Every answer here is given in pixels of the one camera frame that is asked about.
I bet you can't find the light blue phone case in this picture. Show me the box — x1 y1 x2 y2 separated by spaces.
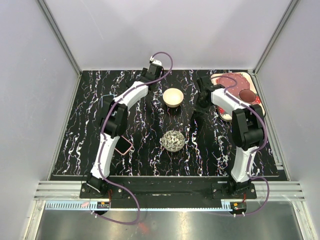
100 94 114 108

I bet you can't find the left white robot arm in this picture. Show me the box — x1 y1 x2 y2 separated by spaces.
86 60 163 198

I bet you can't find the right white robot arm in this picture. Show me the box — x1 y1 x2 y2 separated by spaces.
194 76 268 199

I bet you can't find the pink cased phone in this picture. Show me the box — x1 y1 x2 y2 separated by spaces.
115 136 133 156

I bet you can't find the cream bowl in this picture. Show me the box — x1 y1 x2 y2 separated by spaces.
162 88 184 108

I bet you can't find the pink dotted plate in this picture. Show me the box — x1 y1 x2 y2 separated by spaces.
215 73 250 98

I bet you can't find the pink printed mug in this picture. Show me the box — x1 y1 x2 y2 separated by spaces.
239 89 257 104

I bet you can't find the strawberry patterned tray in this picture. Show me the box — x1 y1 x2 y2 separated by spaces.
210 71 266 116

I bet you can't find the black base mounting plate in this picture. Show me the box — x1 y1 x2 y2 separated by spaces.
79 176 257 200

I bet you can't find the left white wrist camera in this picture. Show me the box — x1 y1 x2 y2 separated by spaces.
149 56 162 66

